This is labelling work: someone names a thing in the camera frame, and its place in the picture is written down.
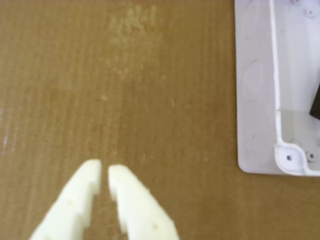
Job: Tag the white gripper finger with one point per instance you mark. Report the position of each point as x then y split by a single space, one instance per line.
72 202
140 210

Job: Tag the pale plastic open box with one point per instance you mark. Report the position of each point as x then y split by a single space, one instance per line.
255 100

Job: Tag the black rectangular block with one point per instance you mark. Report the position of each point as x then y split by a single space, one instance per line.
315 105

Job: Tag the brown cardboard sheet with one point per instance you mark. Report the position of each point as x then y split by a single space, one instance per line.
125 100

